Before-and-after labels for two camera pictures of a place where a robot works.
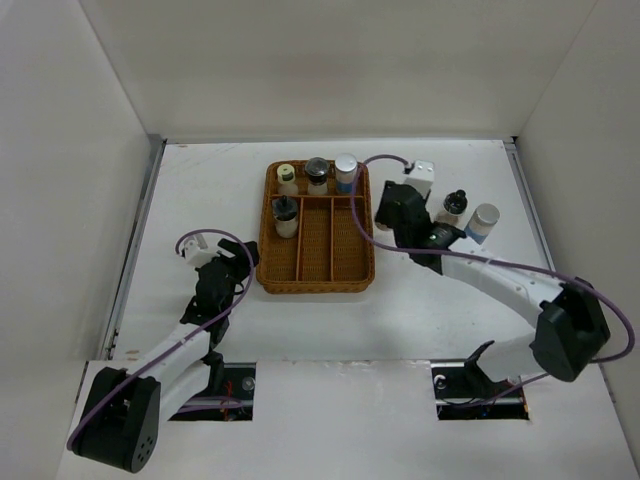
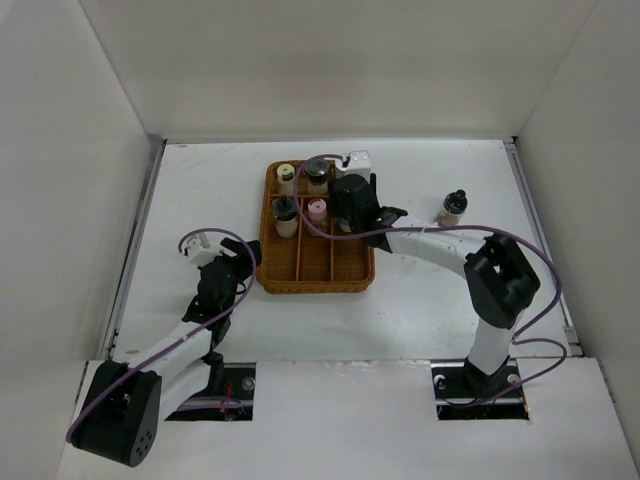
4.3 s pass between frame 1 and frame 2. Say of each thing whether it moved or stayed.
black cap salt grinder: stayed
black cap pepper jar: stayed
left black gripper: stayed
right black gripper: moved
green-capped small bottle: stayed
